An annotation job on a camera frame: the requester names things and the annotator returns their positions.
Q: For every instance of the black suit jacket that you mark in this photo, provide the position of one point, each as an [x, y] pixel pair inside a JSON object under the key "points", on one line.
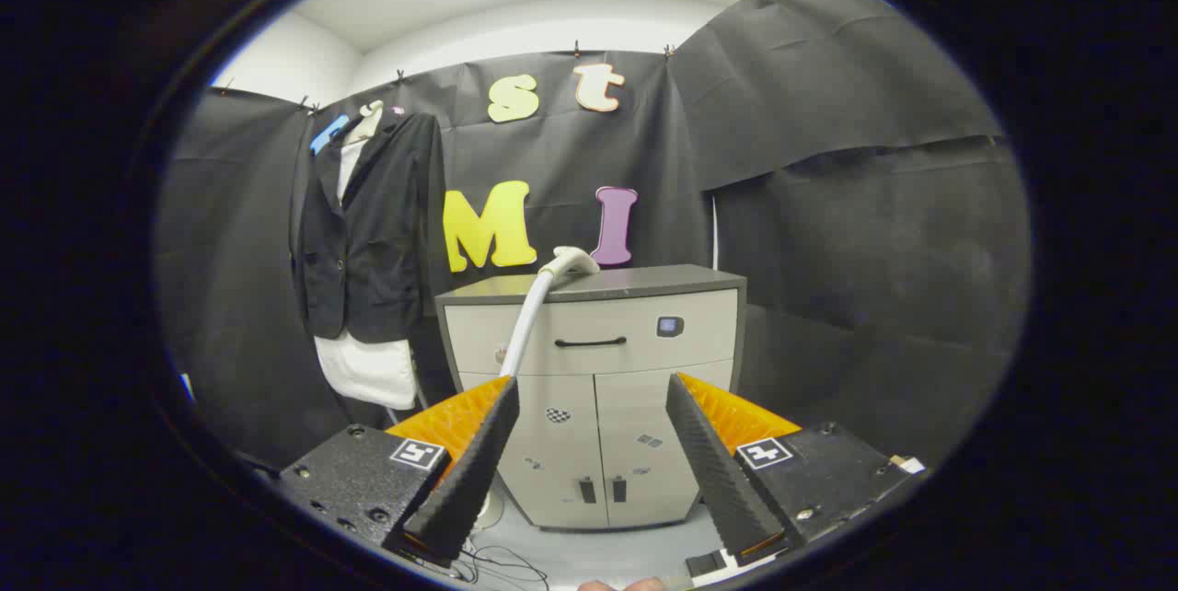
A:
{"points": [[377, 241]]}

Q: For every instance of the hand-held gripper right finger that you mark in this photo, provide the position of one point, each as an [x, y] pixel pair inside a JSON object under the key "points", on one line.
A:
{"points": [[722, 480]]}

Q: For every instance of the white shirt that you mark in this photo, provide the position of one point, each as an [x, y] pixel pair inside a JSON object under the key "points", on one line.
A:
{"points": [[368, 375]]}

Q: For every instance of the black backdrop cloth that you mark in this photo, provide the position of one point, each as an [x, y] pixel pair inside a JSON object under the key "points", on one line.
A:
{"points": [[828, 250]]}

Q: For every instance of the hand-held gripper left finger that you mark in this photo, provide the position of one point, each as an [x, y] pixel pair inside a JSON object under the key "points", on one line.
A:
{"points": [[471, 480]]}

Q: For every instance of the grey cabinet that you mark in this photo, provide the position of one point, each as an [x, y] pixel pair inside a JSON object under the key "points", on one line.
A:
{"points": [[598, 407]]}

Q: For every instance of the white garment steamer base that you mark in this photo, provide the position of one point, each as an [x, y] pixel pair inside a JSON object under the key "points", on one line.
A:
{"points": [[490, 510]]}

